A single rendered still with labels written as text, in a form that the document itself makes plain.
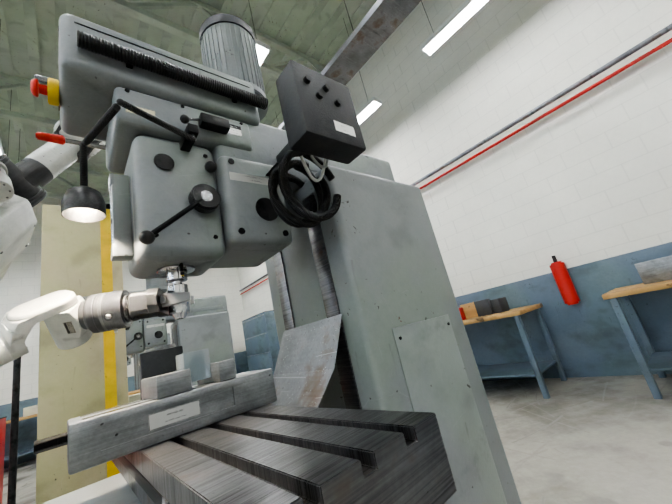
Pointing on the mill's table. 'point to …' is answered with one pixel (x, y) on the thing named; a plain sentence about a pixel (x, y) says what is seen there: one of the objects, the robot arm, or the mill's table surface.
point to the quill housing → (163, 202)
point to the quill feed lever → (209, 198)
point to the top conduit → (167, 69)
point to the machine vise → (165, 416)
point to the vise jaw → (166, 384)
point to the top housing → (73, 74)
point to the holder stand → (158, 361)
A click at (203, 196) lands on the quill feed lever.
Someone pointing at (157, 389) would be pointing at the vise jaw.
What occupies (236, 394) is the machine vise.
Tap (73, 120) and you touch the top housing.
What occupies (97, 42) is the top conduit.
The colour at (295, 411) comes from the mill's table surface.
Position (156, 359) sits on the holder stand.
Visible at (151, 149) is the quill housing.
